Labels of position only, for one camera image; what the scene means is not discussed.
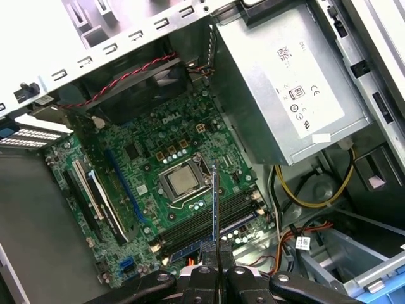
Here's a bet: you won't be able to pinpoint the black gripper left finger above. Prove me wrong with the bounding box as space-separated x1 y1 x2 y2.
85 241 220 304

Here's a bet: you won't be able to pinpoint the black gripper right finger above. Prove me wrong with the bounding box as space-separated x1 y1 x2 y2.
220 243 360 304

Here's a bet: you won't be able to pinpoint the blue expansion slot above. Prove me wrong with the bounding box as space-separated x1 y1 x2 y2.
105 148 140 220

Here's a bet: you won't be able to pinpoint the black expansion slot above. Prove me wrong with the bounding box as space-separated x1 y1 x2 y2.
62 170 105 243

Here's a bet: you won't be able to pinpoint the white expansion slot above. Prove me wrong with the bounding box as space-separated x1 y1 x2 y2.
72 159 104 222

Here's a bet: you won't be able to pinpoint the blue SATA connector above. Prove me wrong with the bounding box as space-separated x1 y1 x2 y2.
118 258 137 273

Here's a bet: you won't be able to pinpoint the green motherboard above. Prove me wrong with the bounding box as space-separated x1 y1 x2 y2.
44 91 273 282

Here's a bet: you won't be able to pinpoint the silver CPU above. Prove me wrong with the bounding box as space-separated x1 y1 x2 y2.
166 172 196 196

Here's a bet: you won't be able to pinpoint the metal socket cover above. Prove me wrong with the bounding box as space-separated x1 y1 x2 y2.
158 154 213 204

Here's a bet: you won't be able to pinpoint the blue drive carrier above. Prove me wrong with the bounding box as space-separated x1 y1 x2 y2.
356 277 405 304

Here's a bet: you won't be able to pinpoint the black case fan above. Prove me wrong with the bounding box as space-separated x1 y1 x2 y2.
55 60 187 126

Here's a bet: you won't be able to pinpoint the silver power supply unit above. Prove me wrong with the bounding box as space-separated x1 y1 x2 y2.
212 1 376 167

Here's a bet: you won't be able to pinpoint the grey parts rack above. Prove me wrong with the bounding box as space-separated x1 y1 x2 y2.
59 0 127 48

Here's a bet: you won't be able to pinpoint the black PC case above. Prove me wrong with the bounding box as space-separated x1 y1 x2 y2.
0 0 405 304

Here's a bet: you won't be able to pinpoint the orange and red wires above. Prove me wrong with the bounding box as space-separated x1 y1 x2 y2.
186 221 335 278

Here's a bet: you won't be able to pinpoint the wire locking lever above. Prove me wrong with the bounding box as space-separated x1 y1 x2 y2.
168 182 213 210

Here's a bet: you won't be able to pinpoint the white barcode cable tag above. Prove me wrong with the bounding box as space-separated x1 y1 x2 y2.
292 236 313 251

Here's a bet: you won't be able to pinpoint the yellow wires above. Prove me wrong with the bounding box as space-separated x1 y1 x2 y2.
273 147 356 209

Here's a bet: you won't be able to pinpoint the red and black twisted wire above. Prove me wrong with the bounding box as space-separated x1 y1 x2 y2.
58 53 180 110

